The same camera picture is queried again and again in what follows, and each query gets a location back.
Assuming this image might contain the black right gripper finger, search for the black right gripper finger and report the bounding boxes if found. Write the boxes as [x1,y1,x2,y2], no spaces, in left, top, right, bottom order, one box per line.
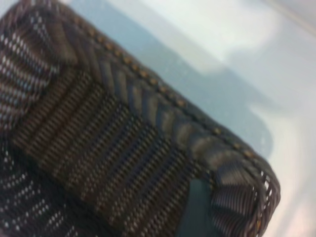
[177,179,215,237]

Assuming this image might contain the dark brown wicker basket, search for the dark brown wicker basket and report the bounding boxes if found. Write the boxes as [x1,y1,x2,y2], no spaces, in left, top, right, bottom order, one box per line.
[0,0,282,237]

